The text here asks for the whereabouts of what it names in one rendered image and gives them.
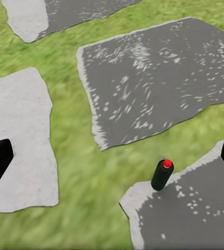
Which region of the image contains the pesticide atomizer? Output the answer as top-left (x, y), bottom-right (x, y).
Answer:
top-left (151, 156), bottom-right (175, 191)

